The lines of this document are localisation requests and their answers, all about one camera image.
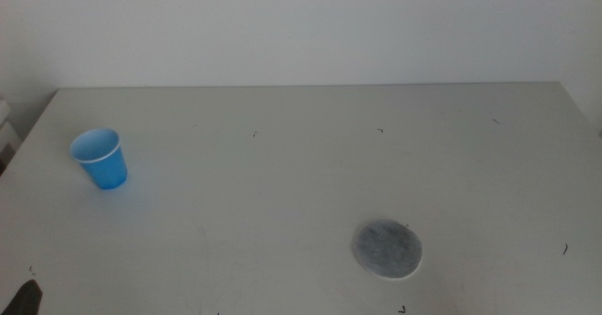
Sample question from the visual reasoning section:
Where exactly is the blue plastic cup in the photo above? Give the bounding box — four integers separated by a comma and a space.
69, 127, 129, 191

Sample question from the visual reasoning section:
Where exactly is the round grey cup mat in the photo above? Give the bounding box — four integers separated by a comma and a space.
352, 218, 423, 280

